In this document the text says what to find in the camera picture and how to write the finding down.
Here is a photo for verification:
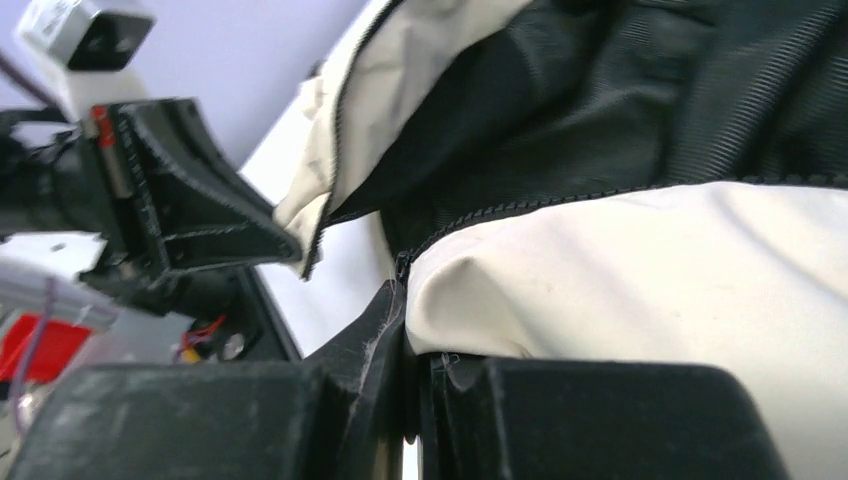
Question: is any beige jacket with black lining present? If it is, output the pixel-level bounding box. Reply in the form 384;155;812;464
274;1;847;479

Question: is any red plastic bin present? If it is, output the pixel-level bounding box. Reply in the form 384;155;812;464
1;312;93;383

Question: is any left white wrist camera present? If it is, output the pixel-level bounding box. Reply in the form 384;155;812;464
15;0;156;122

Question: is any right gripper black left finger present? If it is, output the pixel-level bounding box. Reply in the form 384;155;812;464
8;281;406;479

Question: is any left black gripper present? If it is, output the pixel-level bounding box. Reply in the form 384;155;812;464
1;98;302;279

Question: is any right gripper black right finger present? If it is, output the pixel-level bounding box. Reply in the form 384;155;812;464
418;354;788;479

